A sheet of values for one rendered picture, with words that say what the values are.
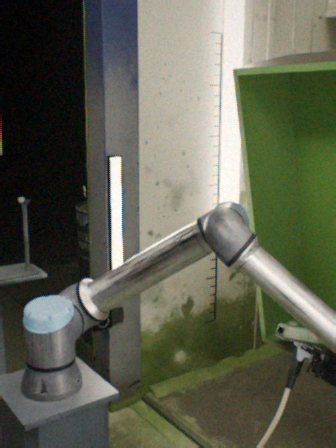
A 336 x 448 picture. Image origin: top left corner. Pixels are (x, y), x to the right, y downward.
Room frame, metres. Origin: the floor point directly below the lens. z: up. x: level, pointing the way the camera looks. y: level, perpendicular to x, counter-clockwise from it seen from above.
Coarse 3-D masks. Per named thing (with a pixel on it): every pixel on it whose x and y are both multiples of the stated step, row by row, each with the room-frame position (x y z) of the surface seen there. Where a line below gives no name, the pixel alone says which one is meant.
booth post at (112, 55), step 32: (96, 0) 2.42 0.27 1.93; (128, 0) 2.46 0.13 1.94; (96, 32) 2.42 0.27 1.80; (128, 32) 2.46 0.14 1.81; (96, 64) 2.43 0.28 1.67; (128, 64) 2.45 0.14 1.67; (96, 96) 2.44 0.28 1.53; (128, 96) 2.45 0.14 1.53; (96, 128) 2.44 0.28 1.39; (128, 128) 2.45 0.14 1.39; (96, 160) 2.45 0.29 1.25; (128, 160) 2.45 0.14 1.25; (96, 192) 2.45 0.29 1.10; (128, 192) 2.45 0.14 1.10; (96, 224) 2.46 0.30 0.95; (128, 224) 2.45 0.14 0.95; (96, 256) 2.47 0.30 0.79; (128, 256) 2.45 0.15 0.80; (128, 320) 2.44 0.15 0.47; (96, 352) 2.49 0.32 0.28; (128, 352) 2.44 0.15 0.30; (128, 384) 2.44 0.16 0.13
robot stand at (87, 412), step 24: (0, 384) 1.53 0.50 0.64; (96, 384) 1.53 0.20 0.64; (0, 408) 1.52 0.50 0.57; (24, 408) 1.39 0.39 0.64; (48, 408) 1.39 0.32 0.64; (72, 408) 1.39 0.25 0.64; (96, 408) 1.45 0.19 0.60; (24, 432) 1.35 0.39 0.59; (48, 432) 1.36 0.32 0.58; (72, 432) 1.41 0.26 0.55; (96, 432) 1.45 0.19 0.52
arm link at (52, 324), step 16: (32, 304) 1.53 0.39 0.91; (48, 304) 1.53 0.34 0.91; (64, 304) 1.53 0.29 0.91; (32, 320) 1.46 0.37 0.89; (48, 320) 1.45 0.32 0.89; (64, 320) 1.47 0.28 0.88; (80, 320) 1.57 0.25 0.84; (32, 336) 1.46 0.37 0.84; (48, 336) 1.45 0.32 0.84; (64, 336) 1.47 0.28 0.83; (32, 352) 1.46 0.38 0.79; (48, 352) 1.45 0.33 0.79; (64, 352) 1.47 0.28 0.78; (48, 368) 1.45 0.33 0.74
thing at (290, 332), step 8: (288, 328) 1.65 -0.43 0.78; (296, 328) 1.67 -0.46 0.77; (280, 336) 1.65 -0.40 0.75; (288, 336) 1.65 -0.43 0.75; (296, 336) 1.66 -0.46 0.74; (304, 336) 1.68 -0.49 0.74; (312, 336) 1.70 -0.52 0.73; (296, 344) 1.68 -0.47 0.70; (320, 344) 1.72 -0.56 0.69; (296, 352) 1.69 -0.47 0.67; (296, 360) 1.68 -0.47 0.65; (288, 368) 1.69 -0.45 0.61; (296, 368) 1.67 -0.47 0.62; (288, 376) 1.68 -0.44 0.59; (296, 376) 1.67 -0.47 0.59; (288, 384) 1.67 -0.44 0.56
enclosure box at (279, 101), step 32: (256, 64) 2.10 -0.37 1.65; (288, 64) 1.91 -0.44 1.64; (320, 64) 1.80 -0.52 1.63; (256, 96) 2.18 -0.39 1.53; (288, 96) 2.32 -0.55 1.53; (320, 96) 2.23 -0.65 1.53; (256, 128) 2.19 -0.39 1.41; (288, 128) 2.33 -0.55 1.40; (320, 128) 2.25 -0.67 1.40; (256, 160) 2.19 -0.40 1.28; (288, 160) 2.33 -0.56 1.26; (320, 160) 2.27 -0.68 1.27; (256, 192) 2.19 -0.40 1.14; (288, 192) 2.34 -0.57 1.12; (320, 192) 2.30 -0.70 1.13; (256, 224) 2.20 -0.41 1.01; (288, 224) 2.35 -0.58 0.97; (320, 224) 2.33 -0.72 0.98; (288, 256) 2.35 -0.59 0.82; (320, 256) 2.36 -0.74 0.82; (256, 288) 2.21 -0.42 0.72; (320, 288) 2.38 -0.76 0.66; (288, 320) 2.37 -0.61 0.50
